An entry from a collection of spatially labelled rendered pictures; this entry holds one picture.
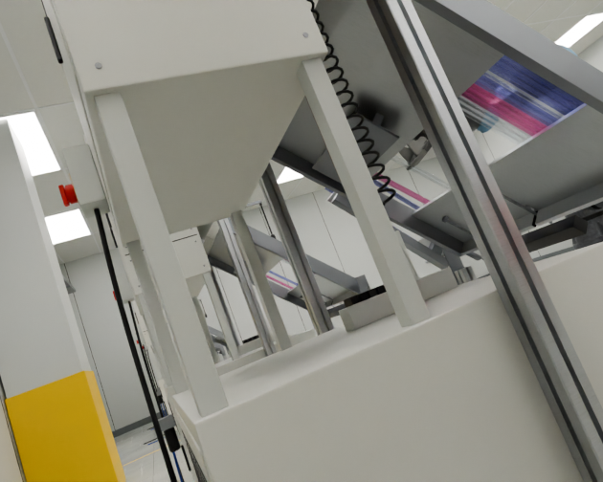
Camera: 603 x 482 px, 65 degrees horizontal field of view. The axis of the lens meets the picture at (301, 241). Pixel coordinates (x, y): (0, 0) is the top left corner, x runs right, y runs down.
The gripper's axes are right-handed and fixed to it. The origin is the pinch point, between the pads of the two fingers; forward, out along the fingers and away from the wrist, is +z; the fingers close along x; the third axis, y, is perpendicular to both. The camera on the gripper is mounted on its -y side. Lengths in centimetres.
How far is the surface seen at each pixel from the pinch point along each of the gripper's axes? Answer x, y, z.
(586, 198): 26.1, -30.6, -1.1
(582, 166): 30.8, -23.9, -2.3
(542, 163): 26.1, -18.0, -1.2
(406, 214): -19.0, -10.1, 0.9
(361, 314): 14.9, -3.4, 47.2
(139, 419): -760, 1, 146
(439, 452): 49, -9, 67
